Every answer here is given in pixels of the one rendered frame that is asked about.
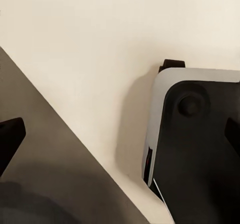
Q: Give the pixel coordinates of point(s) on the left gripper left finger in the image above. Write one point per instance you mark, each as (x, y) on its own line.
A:
(12, 134)

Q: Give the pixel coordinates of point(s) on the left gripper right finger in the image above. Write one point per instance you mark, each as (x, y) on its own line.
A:
(232, 132)

